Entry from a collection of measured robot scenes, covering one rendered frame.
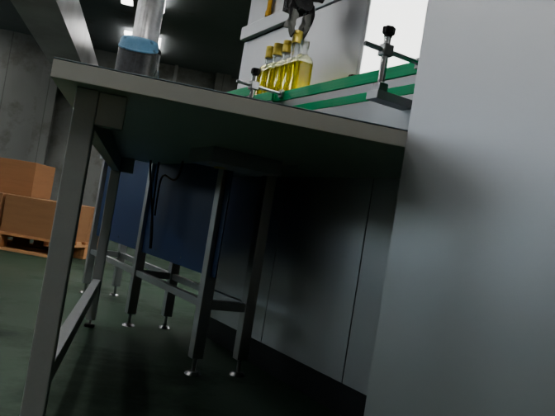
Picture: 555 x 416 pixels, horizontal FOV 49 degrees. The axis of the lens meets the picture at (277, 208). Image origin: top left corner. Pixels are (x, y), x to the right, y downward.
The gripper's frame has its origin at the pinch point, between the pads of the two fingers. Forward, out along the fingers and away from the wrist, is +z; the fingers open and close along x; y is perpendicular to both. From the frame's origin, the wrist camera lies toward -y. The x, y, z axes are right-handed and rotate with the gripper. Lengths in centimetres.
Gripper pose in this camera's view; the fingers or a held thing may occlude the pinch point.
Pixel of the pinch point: (297, 35)
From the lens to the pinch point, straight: 213.0
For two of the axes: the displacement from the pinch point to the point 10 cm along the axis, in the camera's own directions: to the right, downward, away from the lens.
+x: -8.5, -1.5, -5.0
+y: -4.9, -0.5, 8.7
